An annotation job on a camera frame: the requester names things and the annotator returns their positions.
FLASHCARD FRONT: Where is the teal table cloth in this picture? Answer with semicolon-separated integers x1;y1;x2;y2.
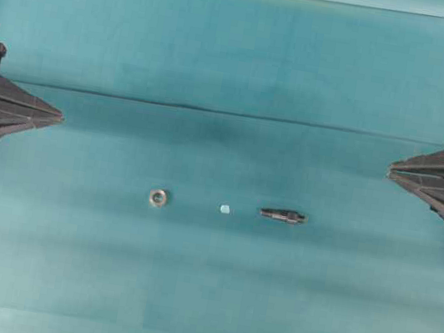
0;0;444;333

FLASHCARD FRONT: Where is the pale blue tape marker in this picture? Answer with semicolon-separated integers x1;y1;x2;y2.
219;204;230;214

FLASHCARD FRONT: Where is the silver metal washer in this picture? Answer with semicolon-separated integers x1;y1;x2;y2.
149;189;170;208

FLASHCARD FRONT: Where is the dark metal stepped shaft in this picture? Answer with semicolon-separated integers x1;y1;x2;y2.
260;208;308;225

